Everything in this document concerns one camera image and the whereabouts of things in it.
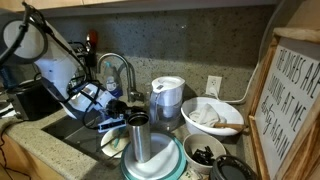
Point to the white dirty dinner plate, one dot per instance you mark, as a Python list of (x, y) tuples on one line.
[(106, 148)]

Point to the small secondary tap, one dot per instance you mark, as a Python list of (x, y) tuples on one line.
[(133, 80)]

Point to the wooden cabinet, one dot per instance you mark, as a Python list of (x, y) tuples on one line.
[(20, 160), (166, 4)]

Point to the teal plate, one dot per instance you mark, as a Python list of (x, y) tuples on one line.
[(182, 160)]

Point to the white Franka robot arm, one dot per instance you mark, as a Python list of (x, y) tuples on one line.
[(56, 70)]

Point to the black toaster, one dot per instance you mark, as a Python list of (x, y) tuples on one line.
[(30, 101)]

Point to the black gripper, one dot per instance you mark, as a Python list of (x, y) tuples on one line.
[(116, 108)]

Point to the white wall outlet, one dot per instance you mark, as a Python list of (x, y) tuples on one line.
[(213, 83)]

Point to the white dish cloth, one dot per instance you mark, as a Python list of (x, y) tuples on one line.
[(205, 115)]

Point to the dark fork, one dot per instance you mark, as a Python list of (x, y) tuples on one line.
[(115, 154)]

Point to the small printed packet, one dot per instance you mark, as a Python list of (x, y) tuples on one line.
[(189, 175)]

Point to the wooden lower cabinet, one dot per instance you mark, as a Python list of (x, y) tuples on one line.
[(20, 160)]

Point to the wooden upper cabinet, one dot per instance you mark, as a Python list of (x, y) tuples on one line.
[(166, 4)]

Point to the small beige bowl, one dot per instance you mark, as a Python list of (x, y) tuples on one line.
[(200, 141)]

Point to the black scraps in bowl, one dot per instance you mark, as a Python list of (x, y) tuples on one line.
[(202, 156)]

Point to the white water filter pitcher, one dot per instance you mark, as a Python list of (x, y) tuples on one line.
[(168, 96)]

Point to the teal plastic spoon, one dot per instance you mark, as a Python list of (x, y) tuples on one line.
[(117, 140)]

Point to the dark table knife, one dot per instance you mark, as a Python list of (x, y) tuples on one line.
[(107, 143)]

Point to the pale grey plate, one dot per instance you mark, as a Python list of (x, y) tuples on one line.
[(166, 156)]

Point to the steel kitchen sink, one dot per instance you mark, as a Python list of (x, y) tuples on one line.
[(73, 133)]

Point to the curved steel kitchen faucet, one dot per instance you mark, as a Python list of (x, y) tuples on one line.
[(129, 76)]

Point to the large white bowl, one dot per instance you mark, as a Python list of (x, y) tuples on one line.
[(230, 115)]

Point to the wooden framed dishes sign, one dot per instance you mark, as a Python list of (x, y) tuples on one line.
[(286, 110)]

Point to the dark blue object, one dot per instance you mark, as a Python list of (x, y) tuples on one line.
[(6, 76)]

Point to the stainless steel tumbler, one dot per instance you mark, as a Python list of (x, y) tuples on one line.
[(140, 140)]

